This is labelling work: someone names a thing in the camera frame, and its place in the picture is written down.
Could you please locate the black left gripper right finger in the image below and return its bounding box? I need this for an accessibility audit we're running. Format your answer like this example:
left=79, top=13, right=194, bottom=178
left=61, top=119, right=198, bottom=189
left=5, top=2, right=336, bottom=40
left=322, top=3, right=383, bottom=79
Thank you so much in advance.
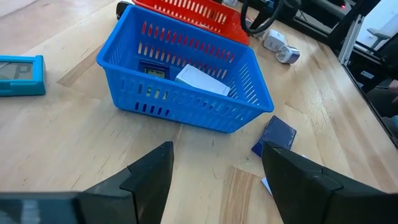
left=262, top=141, right=394, bottom=224

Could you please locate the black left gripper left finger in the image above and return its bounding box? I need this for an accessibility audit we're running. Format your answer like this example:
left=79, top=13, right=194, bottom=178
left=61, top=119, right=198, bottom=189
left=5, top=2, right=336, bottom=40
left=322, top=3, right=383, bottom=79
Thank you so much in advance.
left=77, top=141, right=174, bottom=224

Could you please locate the dark blue digital clock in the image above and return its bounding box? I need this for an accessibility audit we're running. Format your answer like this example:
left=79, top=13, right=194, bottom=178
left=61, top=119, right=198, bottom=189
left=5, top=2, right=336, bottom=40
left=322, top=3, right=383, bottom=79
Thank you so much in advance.
left=251, top=115, right=297, bottom=158
left=138, top=60, right=171, bottom=80

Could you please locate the blue plastic basket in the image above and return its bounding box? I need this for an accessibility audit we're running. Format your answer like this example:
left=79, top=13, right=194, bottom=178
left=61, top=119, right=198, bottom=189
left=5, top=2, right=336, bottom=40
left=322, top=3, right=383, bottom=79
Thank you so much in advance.
left=96, top=4, right=275, bottom=134

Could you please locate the purple white USB charger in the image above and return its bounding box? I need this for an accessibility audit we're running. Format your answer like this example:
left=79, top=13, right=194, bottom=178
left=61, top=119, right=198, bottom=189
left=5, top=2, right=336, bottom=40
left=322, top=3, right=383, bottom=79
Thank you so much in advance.
left=275, top=45, right=301, bottom=65

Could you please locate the teal digital clock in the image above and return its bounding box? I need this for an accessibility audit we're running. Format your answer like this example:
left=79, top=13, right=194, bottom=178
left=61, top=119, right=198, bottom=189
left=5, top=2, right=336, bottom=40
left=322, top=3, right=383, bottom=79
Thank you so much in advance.
left=0, top=55, right=47, bottom=97

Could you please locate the red plastic basket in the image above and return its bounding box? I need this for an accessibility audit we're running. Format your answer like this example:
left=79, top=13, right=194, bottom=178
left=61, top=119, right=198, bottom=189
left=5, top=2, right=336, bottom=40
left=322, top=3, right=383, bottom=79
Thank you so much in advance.
left=132, top=0, right=251, bottom=46

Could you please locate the silver metal bracket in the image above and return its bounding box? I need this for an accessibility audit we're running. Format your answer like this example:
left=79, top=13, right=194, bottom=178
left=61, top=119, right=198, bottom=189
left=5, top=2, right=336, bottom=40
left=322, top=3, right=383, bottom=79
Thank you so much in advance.
left=338, top=14, right=364, bottom=66

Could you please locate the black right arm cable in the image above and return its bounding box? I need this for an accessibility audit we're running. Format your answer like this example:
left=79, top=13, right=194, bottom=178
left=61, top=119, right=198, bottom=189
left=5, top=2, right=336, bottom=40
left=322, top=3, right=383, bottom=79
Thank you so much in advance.
left=240, top=0, right=285, bottom=35

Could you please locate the black table clamp handle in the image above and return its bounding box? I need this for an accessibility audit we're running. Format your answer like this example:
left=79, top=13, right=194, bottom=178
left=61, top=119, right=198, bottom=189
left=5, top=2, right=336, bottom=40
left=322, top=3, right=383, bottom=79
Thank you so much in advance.
left=115, top=0, right=135, bottom=20

